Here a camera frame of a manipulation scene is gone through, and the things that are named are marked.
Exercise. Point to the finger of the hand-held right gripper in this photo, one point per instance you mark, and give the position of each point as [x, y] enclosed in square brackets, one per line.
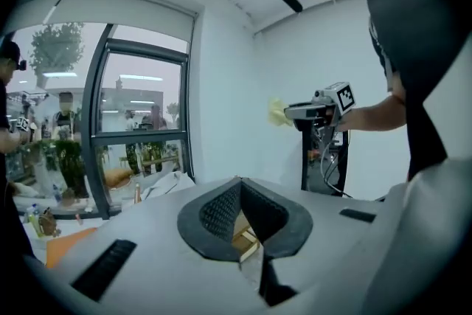
[304, 111]

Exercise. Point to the brown bag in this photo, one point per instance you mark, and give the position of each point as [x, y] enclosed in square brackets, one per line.
[49, 223]

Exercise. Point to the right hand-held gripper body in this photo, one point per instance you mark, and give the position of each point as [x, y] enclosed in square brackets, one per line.
[341, 97]

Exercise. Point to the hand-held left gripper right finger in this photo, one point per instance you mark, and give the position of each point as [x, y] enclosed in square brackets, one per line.
[317, 232]

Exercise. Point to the person's right forearm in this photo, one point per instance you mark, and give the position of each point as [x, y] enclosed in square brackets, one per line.
[376, 118]

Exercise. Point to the person's right hand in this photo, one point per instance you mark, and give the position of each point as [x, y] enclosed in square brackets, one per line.
[343, 121]

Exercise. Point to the green tree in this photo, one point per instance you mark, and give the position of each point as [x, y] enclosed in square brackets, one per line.
[55, 48]

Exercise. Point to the pale yellow cloth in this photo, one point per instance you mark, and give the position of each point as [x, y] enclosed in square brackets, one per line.
[277, 113]

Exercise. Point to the clear water bottle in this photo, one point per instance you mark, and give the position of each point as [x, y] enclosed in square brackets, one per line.
[56, 193]

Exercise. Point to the small red bottle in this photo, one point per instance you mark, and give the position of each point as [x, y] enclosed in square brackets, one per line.
[79, 220]

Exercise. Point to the white roller blind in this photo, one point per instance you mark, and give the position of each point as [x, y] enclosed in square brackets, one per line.
[121, 14]

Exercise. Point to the black glass-door cabinet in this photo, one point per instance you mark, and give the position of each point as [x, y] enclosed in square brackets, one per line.
[307, 158]

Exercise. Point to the light grey fabric sheet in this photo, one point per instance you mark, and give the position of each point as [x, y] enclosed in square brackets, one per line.
[169, 184]

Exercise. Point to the green potted plant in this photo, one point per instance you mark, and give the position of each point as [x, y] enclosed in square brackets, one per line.
[72, 166]

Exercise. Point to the orange cushion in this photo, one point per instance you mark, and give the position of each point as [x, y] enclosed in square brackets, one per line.
[118, 177]
[66, 247]

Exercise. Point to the person's black clothing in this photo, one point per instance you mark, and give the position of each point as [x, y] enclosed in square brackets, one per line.
[413, 29]

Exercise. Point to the black window frame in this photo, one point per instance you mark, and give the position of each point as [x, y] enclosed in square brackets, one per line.
[140, 136]

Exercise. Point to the yellow-green bottle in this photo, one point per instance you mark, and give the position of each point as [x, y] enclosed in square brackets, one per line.
[34, 225]

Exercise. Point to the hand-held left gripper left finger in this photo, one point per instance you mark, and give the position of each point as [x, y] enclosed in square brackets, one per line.
[158, 251]

